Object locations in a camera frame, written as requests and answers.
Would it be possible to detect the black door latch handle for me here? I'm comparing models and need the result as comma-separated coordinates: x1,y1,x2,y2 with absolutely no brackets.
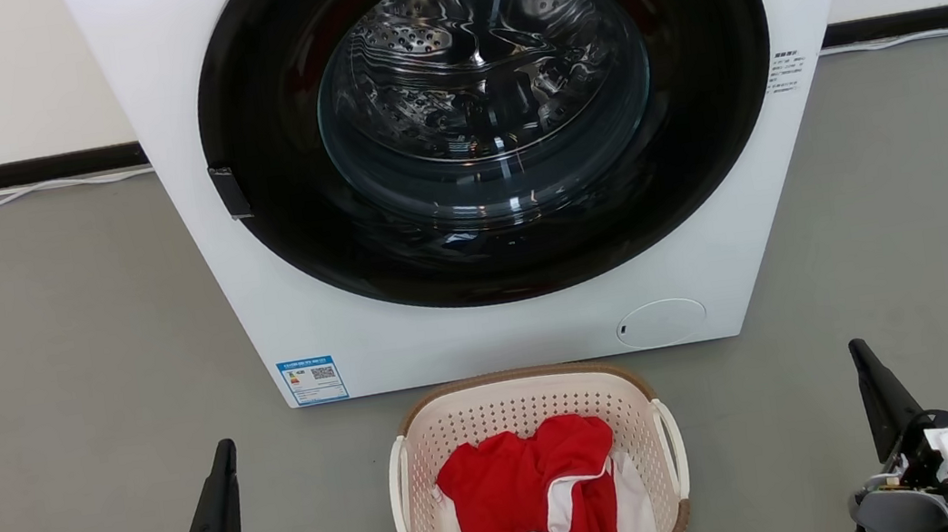
207,163,254,223

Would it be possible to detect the white floor cable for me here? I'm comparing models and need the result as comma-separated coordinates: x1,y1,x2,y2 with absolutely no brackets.
818,26,948,60
0,165,157,208

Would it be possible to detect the black baseboard strip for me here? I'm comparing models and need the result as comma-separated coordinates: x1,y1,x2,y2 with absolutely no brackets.
819,3,948,49
0,141,151,192

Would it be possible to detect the small text sticker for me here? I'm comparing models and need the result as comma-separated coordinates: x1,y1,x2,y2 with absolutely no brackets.
762,47,807,96

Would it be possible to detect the blue energy label sticker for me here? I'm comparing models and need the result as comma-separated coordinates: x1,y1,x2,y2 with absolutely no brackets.
276,353,351,409

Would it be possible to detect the glass door window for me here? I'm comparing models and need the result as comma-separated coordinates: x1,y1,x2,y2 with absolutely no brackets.
301,0,667,240

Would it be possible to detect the oval white filter cover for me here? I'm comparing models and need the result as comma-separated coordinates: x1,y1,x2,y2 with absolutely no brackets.
613,294,711,353

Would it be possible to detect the cream perforated laundry basket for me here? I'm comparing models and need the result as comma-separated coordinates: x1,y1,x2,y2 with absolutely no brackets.
376,350,697,532

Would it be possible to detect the red garment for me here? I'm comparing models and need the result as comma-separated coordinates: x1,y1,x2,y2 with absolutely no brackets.
430,409,627,532

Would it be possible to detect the thin black right gripper cable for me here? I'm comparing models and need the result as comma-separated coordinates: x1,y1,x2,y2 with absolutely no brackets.
875,409,945,474

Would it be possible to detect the white garment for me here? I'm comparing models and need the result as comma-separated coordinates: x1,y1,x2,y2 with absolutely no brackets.
429,449,659,532

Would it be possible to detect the white front-load washing machine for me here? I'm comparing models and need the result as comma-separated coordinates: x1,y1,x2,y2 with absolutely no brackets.
62,0,920,432

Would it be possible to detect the black round washer door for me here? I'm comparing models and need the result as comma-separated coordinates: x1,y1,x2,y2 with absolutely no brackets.
183,0,800,340

